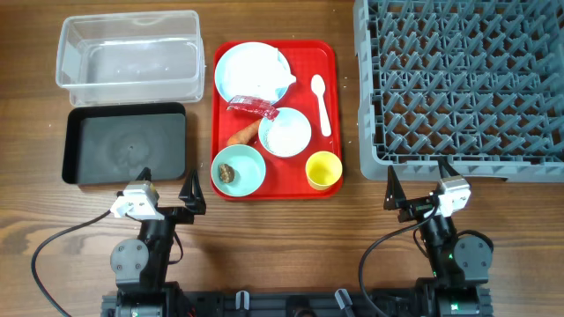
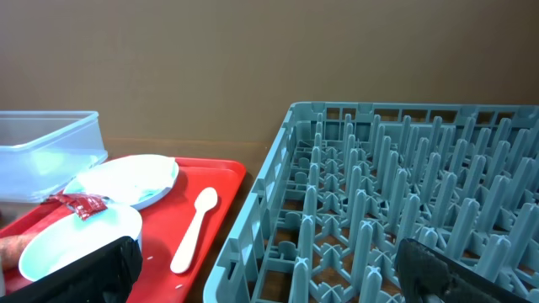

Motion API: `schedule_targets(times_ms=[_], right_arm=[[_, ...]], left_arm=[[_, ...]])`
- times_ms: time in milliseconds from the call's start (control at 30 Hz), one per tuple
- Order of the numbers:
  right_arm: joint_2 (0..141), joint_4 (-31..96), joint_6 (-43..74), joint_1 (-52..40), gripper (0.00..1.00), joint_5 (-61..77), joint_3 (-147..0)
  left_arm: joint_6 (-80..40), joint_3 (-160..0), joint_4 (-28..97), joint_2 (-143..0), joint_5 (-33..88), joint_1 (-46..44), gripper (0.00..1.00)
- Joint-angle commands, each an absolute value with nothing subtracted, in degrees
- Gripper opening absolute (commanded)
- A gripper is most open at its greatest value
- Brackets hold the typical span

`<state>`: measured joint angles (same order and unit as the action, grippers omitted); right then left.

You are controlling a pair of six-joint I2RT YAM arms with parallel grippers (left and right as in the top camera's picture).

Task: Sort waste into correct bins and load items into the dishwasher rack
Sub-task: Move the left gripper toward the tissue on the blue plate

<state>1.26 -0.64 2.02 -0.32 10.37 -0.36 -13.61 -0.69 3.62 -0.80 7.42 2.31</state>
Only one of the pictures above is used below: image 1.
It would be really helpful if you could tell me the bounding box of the grey dishwasher rack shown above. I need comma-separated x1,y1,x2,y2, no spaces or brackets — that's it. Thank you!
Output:
353,0,563,182

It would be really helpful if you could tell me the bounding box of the white napkin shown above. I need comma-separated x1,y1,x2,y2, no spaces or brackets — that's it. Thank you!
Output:
224,43,298,103

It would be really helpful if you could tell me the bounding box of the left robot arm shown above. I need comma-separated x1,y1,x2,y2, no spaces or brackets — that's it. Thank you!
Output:
100,167,206,317

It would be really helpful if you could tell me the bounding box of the brown food scrap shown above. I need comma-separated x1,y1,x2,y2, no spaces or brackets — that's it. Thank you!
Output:
219,163,235,183

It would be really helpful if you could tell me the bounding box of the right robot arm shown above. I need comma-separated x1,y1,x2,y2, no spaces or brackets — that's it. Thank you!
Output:
372,158,494,317

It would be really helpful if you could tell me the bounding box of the white plastic spoon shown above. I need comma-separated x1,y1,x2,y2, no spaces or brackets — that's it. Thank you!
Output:
310,74,331,137

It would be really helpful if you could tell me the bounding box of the yellow plastic cup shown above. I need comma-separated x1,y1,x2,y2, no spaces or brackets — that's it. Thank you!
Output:
305,151,343,191

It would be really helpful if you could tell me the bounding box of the red snack wrapper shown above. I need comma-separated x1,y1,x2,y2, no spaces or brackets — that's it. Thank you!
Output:
226,95,279,121

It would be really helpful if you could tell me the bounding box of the black waste tray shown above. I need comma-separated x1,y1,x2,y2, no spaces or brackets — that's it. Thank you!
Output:
62,102,187,185

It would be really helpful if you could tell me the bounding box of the clear plastic bin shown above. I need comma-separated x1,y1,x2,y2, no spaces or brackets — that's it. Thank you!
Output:
56,10,205,107

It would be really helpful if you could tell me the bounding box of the red serving tray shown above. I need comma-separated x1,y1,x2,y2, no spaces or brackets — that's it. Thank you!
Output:
210,40,343,201

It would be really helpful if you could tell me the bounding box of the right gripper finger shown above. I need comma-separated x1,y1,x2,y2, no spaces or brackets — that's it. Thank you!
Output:
383,166,406,207
437,158,461,179

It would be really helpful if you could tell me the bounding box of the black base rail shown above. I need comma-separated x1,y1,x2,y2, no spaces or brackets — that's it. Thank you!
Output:
100,288,493,317

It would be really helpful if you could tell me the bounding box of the large light blue plate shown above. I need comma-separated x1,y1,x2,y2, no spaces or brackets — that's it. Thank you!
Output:
213,41,293,107

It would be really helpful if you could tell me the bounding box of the white rice pile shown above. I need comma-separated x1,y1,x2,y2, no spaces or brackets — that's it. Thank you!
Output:
263,125,310,158

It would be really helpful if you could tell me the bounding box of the light blue bowl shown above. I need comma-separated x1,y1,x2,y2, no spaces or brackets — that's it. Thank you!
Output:
258,107,312,159

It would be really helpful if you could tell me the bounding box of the green bowl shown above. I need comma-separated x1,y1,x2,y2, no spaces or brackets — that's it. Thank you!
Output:
211,144,266,197

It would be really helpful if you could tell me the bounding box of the orange carrot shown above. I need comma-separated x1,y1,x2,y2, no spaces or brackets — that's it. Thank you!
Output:
226,119,262,146

